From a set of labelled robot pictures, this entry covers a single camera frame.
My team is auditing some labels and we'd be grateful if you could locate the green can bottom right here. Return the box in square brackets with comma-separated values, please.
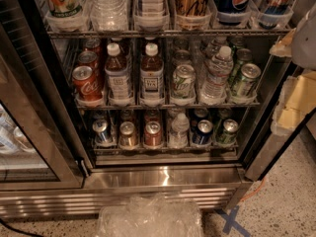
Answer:
[215, 118, 239, 144]

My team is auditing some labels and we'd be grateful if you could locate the green can second row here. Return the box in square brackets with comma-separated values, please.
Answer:
[228, 48, 253, 84]

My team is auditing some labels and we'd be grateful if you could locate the water bottle behind front one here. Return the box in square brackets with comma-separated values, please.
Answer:
[205, 37, 228, 58]

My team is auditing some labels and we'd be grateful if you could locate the white green soda can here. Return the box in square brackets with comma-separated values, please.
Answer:
[172, 64, 196, 99]

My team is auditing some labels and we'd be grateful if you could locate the red cola can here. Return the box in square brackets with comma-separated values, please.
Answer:
[84, 39, 103, 58]
[78, 50, 104, 86]
[72, 66, 102, 101]

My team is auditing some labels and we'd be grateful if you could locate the silver can behind soda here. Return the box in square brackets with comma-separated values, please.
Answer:
[172, 49, 192, 66]

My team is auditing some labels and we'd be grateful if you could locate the red cola can front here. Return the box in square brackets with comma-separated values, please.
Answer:
[72, 66, 102, 101]

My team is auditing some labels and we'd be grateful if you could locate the red cola can rear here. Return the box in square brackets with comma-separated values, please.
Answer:
[84, 39, 103, 58]

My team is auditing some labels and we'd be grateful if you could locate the black cable on floor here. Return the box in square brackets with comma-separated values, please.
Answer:
[0, 218, 45, 237]

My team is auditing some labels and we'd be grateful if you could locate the clear water bottle top shelf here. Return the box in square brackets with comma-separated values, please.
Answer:
[90, 0, 128, 32]

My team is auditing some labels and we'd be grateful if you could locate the blue can bottom left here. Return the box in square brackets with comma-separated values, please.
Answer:
[93, 118, 113, 143]

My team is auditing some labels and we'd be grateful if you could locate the glass fridge door left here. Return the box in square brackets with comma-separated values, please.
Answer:
[0, 23, 85, 192]

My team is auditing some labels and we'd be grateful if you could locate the red can bottom shelf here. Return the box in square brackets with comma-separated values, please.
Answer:
[144, 121, 162, 146]

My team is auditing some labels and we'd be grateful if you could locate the brown tea bottle left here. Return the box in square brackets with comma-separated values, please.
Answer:
[105, 42, 132, 107]

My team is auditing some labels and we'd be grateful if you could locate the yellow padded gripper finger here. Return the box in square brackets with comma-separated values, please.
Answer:
[270, 29, 296, 57]
[271, 71, 316, 136]

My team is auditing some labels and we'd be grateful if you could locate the orange cable on floor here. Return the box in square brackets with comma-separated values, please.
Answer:
[239, 176, 267, 203]

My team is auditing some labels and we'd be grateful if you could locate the stainless steel beverage fridge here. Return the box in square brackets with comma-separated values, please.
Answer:
[0, 0, 316, 218]

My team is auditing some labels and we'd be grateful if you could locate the gold can bottom shelf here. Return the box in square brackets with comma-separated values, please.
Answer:
[119, 121, 137, 147]

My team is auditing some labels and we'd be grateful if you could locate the crumpled clear plastic wrap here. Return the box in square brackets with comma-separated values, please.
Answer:
[95, 195, 204, 237]

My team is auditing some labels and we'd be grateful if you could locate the brown tea bottle right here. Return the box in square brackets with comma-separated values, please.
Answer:
[140, 43, 164, 107]

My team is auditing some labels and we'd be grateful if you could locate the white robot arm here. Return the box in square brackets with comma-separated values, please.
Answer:
[270, 4, 316, 136]

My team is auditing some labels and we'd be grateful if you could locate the green ginger ale can front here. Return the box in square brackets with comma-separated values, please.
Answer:
[231, 63, 261, 97]

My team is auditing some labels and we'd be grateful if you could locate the small water bottle bottom shelf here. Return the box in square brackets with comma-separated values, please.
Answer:
[169, 113, 190, 148]

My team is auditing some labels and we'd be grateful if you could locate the dark blue can bottom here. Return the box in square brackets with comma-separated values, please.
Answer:
[193, 119, 213, 145]

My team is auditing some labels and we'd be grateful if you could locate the white label bottle top shelf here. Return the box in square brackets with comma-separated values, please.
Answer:
[136, 0, 166, 28]

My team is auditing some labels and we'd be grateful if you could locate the brown tea bottle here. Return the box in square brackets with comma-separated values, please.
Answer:
[105, 42, 132, 107]
[140, 43, 164, 107]

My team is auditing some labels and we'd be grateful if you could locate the clear water bottle shelf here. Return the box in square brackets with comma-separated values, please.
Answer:
[90, 0, 128, 32]
[199, 45, 234, 105]

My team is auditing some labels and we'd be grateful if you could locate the blue red bottle top right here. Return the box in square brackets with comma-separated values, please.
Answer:
[259, 0, 290, 30]

